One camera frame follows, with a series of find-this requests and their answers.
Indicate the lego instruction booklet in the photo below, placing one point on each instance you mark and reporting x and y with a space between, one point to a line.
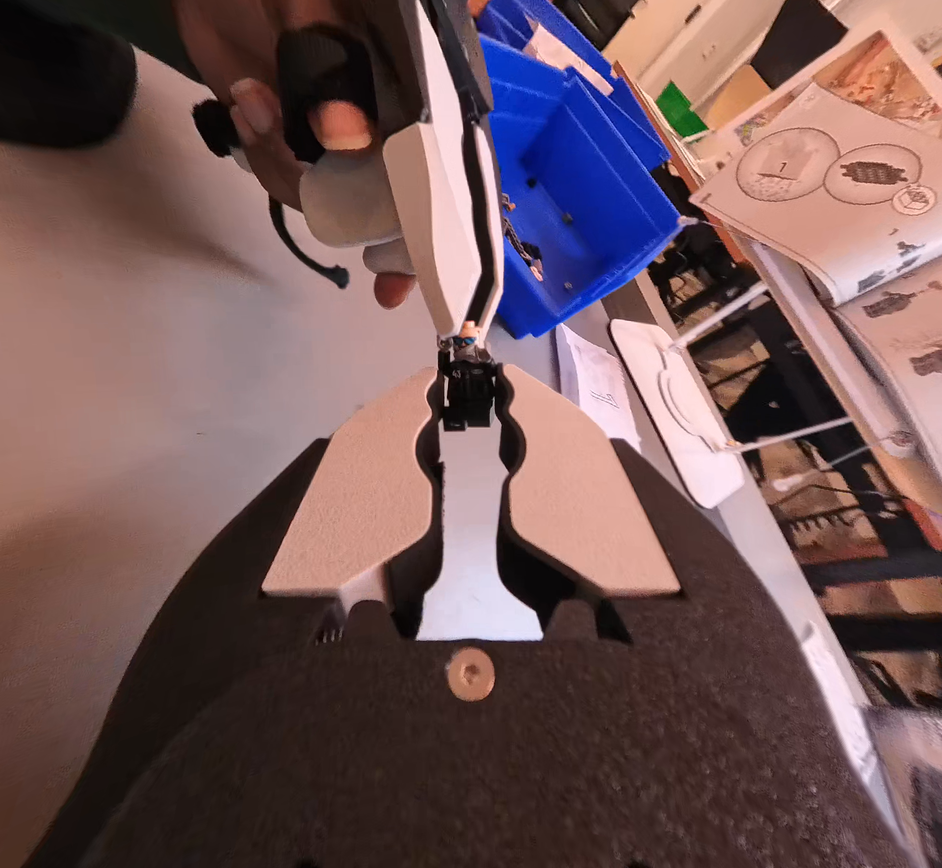
824 206

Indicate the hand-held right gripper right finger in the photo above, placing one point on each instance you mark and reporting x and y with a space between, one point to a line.
589 515

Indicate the person's left hand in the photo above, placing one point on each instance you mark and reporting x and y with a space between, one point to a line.
236 0

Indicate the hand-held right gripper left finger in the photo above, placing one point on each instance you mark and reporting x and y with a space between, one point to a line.
346 515

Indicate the black lego piece blue pin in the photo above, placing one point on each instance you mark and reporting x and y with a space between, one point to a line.
471 390

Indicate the white book stand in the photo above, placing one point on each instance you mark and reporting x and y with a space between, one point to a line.
677 412

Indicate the white paper sheet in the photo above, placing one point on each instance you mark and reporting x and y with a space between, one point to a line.
567 59

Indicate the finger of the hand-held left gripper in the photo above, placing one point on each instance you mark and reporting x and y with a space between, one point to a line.
493 243
434 176

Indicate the blue plastic bin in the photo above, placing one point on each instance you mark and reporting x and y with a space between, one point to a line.
508 17
589 206

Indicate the white printed paper bag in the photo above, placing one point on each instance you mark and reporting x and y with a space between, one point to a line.
596 382

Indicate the green box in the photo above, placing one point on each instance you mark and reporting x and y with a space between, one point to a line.
680 110

